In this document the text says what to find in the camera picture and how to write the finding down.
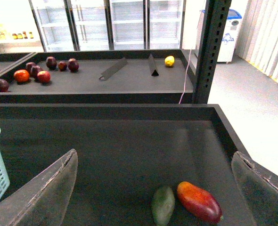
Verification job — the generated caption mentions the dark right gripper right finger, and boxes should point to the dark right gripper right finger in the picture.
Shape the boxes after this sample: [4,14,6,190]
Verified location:
[231,151,278,226]

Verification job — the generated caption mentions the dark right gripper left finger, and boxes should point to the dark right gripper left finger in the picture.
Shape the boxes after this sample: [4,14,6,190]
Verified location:
[0,149,78,226]

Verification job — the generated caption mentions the small red apple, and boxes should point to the small red apple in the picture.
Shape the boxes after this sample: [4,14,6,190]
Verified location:
[37,71,51,83]

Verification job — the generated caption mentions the red orange mango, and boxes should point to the red orange mango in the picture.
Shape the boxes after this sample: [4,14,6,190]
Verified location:
[177,181,223,224]

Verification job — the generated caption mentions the black front display tray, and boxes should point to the black front display tray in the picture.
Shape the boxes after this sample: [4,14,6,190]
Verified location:
[0,104,254,226]

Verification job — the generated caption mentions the black display tray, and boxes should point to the black display tray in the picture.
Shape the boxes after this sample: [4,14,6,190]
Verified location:
[0,49,193,104]
[0,104,254,226]

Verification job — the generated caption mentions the green avocado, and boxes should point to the green avocado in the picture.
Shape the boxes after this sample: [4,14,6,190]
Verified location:
[151,186,175,226]

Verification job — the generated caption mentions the orange red tomato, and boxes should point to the orange red tomato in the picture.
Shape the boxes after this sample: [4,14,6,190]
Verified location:
[14,69,30,83]

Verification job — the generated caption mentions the small dark red plum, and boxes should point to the small dark red plum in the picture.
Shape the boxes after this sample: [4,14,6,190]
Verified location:
[58,61,67,72]

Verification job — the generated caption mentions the flat black divider strip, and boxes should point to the flat black divider strip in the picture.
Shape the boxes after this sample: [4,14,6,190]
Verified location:
[99,57,128,81]

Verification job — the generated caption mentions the white vertical blinds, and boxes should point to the white vertical blinds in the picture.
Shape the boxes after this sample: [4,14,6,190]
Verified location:
[236,0,278,83]

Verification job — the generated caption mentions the black rear display tray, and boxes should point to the black rear display tray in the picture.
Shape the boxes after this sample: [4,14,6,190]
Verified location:
[0,49,193,104]

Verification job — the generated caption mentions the white chest freezer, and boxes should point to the white chest freezer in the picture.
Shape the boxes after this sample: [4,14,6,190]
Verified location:
[195,9,242,63]

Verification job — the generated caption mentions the yellow lemon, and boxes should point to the yellow lemon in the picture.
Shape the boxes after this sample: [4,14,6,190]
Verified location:
[164,56,175,67]

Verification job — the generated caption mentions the black triangular divider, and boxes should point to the black triangular divider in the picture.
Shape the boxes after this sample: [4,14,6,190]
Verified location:
[148,54,159,77]

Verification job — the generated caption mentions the white grocery shelf with jars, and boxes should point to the white grocery shelf with jars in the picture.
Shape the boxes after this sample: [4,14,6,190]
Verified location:
[0,0,44,53]

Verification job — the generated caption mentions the glass door refrigerator row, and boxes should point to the glass door refrigerator row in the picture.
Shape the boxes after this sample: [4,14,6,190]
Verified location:
[30,0,186,52]

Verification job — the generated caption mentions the black perforated shelf post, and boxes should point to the black perforated shelf post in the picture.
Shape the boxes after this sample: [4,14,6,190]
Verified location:
[192,0,231,104]

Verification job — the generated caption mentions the pink cable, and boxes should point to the pink cable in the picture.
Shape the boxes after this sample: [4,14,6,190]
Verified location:
[178,0,207,105]

